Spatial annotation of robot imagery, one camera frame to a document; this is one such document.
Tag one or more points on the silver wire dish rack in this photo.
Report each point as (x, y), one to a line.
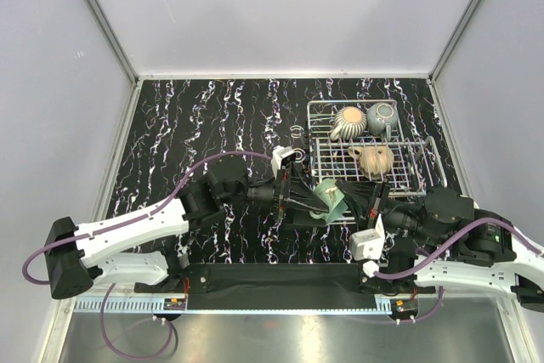
(417, 163)

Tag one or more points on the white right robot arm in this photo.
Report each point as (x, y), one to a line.
(441, 239)

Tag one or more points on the grey-blue speckled ceramic mug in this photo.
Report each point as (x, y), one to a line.
(382, 120)

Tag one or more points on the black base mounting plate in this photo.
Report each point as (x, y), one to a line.
(277, 286)

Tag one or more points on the aluminium frame post left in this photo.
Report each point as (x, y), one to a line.
(112, 40)

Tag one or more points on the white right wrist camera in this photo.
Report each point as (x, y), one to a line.
(366, 246)

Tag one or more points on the mint green cup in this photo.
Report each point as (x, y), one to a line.
(333, 197)

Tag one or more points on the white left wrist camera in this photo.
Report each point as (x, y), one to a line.
(281, 154)

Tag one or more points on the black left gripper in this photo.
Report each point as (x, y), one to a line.
(283, 191)

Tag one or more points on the aluminium frame post right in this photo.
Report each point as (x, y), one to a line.
(456, 36)

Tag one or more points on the black marble pattern mat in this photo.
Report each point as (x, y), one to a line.
(178, 122)

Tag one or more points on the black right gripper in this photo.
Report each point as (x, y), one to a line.
(359, 195)

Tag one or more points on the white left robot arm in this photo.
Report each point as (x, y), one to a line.
(80, 256)

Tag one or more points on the tan glazed ceramic mug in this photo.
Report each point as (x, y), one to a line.
(374, 161)

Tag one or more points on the white ribbed ceramic mug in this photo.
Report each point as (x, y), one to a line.
(349, 123)

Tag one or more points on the aluminium frame post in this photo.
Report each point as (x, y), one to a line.
(456, 36)
(112, 40)

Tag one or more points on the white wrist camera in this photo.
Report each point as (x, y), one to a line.
(281, 154)
(366, 246)

